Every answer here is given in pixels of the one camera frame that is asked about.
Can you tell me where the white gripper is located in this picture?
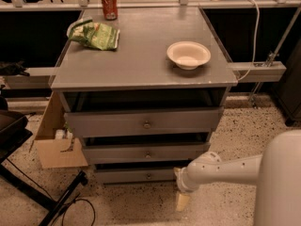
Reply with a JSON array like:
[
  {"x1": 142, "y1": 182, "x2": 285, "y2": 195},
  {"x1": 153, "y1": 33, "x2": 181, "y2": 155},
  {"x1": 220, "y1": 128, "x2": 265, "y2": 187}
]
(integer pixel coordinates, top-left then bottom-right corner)
[{"x1": 174, "y1": 152, "x2": 222, "y2": 212}]

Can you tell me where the grey bottom drawer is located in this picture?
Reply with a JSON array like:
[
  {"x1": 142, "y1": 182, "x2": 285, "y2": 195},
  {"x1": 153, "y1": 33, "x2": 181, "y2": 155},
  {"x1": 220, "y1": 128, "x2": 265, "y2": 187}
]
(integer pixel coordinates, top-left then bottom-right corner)
[{"x1": 95, "y1": 167, "x2": 176, "y2": 184}]

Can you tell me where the grey drawer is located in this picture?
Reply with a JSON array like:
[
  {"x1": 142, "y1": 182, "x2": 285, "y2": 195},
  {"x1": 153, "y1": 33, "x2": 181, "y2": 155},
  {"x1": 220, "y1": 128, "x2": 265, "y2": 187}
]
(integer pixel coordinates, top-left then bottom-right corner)
[
  {"x1": 95, "y1": 167, "x2": 176, "y2": 184},
  {"x1": 83, "y1": 142, "x2": 210, "y2": 164},
  {"x1": 65, "y1": 107, "x2": 223, "y2": 137}
]

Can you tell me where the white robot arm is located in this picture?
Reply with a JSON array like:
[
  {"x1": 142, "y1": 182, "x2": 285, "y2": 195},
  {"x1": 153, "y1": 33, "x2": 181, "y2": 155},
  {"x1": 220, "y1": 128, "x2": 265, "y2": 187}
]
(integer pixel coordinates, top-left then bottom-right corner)
[{"x1": 174, "y1": 130, "x2": 301, "y2": 226}]

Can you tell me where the grey middle drawer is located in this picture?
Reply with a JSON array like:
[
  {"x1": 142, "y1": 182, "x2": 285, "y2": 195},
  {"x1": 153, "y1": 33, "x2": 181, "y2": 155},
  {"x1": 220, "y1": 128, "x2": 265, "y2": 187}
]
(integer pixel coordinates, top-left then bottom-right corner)
[{"x1": 83, "y1": 142, "x2": 210, "y2": 164}]

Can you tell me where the grey drawer cabinet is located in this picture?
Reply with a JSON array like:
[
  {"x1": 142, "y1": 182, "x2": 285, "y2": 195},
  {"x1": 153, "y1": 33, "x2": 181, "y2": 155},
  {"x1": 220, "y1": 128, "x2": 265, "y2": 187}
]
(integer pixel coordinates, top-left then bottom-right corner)
[{"x1": 52, "y1": 7, "x2": 237, "y2": 184}]

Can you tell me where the grey top drawer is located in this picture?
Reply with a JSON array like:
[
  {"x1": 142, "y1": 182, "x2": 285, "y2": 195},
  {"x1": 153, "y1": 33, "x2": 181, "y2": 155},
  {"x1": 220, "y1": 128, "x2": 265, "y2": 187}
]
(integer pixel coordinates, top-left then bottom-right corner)
[{"x1": 65, "y1": 107, "x2": 223, "y2": 137}]

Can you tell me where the black stand leg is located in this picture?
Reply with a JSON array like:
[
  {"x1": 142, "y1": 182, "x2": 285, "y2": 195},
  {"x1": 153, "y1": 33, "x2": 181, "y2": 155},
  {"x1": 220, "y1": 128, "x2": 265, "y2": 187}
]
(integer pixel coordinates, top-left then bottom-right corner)
[{"x1": 0, "y1": 166, "x2": 87, "y2": 226}]

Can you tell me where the brown cardboard box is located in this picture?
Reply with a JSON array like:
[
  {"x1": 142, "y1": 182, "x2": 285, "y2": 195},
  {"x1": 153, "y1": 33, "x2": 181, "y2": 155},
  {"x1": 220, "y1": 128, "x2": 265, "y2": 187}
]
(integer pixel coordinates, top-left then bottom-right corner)
[{"x1": 34, "y1": 92, "x2": 87, "y2": 169}]

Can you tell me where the white paper bowl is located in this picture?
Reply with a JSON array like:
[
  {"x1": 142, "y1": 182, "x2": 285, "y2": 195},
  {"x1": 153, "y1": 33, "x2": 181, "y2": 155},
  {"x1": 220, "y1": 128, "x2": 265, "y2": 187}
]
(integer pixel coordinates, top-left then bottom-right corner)
[{"x1": 166, "y1": 41, "x2": 211, "y2": 70}]

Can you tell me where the black chair seat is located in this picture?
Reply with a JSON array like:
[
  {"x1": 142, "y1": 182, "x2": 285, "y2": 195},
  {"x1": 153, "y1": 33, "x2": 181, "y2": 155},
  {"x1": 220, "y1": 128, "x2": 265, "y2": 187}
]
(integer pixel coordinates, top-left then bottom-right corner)
[{"x1": 0, "y1": 110, "x2": 32, "y2": 163}]

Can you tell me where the green chip bag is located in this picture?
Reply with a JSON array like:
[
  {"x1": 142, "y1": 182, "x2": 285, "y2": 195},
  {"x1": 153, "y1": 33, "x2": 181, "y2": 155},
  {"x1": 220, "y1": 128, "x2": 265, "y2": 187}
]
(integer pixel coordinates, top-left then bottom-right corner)
[{"x1": 67, "y1": 17, "x2": 119, "y2": 51}]

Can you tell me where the red soda can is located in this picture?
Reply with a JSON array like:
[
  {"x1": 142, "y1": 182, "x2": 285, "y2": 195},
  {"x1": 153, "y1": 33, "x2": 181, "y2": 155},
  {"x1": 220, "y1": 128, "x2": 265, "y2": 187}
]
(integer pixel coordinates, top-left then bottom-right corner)
[{"x1": 102, "y1": 0, "x2": 118, "y2": 21}]

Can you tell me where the metal rail frame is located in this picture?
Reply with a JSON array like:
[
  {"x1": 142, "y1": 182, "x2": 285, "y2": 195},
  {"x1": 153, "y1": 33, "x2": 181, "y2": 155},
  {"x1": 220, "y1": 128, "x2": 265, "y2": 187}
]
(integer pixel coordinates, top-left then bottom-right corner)
[{"x1": 0, "y1": 0, "x2": 301, "y2": 84}]

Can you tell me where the black floor cable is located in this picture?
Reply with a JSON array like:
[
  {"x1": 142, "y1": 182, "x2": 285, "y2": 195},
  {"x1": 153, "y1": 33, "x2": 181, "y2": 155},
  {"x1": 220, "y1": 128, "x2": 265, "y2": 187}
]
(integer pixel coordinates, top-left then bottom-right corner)
[{"x1": 6, "y1": 158, "x2": 96, "y2": 226}]

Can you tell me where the white hanging cable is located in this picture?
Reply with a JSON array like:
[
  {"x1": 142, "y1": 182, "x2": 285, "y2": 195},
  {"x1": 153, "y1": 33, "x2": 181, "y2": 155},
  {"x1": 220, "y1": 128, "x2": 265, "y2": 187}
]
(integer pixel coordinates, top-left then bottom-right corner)
[{"x1": 236, "y1": 0, "x2": 261, "y2": 82}]

